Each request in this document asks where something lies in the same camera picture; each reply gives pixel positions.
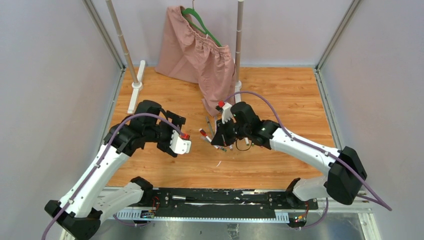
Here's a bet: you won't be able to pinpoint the right rack pole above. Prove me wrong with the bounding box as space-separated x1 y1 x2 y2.
235 0 244 87

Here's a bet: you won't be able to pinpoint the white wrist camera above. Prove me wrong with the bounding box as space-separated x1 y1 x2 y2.
169 130 192 155
215 101 233 124

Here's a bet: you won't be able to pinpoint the grey pen lying apart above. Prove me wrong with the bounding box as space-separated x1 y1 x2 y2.
202 136 227 152

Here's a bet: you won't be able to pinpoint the left rack pole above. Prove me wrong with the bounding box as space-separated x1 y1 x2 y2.
105 0 141 88

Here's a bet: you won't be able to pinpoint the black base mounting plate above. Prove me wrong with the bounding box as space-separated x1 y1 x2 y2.
133 188 318 222

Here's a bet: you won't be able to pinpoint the green clothes hanger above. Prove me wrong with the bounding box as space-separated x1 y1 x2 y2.
181 8 222 47

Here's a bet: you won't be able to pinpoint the rack pole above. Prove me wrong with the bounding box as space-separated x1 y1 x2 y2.
235 0 244 87
105 0 141 88

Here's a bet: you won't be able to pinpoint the white rack foot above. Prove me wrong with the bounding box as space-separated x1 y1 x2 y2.
127 60 146 114
234 80 242 103

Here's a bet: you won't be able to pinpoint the white marker red cap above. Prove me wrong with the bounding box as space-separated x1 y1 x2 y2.
199 128 212 143

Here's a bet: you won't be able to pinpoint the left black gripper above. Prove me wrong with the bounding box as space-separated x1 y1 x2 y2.
144 111 186 153

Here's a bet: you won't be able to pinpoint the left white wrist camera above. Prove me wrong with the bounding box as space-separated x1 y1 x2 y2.
169 130 192 155

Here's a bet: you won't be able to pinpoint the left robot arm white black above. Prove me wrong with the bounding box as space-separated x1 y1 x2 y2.
44 100 191 240

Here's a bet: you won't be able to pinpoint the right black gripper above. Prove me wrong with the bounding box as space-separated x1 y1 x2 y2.
212 116 250 147

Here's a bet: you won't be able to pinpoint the aluminium frame rail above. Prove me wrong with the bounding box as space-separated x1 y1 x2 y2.
108 187 373 224

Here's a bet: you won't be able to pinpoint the left white rack foot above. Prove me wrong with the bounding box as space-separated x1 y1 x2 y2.
127 60 146 114

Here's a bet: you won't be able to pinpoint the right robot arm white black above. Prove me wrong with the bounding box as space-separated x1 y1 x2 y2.
211 101 367 209

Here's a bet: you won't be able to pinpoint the grey pen upright left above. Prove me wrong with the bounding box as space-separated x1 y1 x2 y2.
205 116 215 136

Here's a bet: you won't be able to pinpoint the pink cloth shorts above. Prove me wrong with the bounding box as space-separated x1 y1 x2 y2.
155 6 237 116

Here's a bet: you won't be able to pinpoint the right white rack foot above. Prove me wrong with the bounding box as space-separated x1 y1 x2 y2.
234 80 242 103

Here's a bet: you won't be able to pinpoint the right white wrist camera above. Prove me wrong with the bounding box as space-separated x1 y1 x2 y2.
215 101 233 124

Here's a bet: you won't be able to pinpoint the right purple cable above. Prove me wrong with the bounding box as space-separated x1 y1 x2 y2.
223 90 393 212

